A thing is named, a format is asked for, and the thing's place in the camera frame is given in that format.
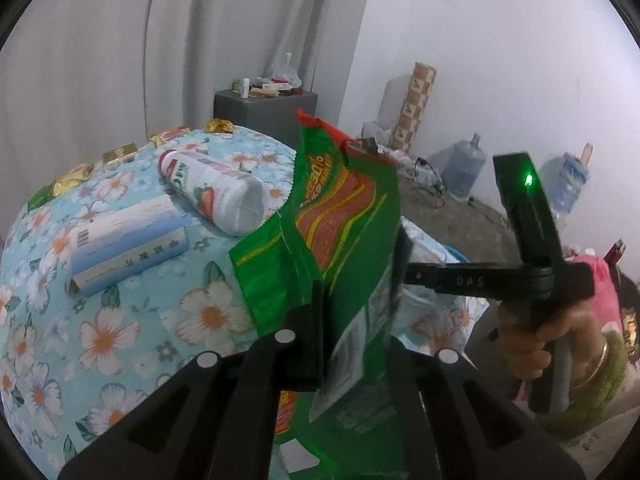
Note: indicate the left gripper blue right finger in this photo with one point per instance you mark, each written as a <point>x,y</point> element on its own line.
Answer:
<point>398,270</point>

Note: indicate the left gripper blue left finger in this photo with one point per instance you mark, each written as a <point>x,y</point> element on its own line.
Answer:
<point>312,347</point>

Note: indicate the green potato chips bag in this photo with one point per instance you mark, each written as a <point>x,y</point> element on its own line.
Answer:
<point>338,227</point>

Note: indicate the white strawberry drink bottle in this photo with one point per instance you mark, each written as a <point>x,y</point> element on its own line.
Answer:
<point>232,199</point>

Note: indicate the person's right hand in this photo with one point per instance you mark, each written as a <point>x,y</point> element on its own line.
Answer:
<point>524,350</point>

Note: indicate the empty blue water jug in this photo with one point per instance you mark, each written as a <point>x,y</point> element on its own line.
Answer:
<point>463,167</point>

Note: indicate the blue jug on dispenser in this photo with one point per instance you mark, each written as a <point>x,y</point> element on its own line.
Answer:
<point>563,178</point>

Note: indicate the patterned wallpaper roll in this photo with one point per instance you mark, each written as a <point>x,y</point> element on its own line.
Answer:
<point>419,90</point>

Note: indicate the grey storage box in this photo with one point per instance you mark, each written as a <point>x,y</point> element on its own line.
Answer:
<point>275,117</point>

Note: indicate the white blue medicine box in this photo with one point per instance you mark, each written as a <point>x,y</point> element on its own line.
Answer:
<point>126,242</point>

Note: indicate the floral blue tablecloth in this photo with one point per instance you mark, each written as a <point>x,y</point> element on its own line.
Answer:
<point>75,366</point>

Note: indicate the grey curtain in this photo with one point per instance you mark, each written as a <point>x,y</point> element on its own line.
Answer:
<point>80,76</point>

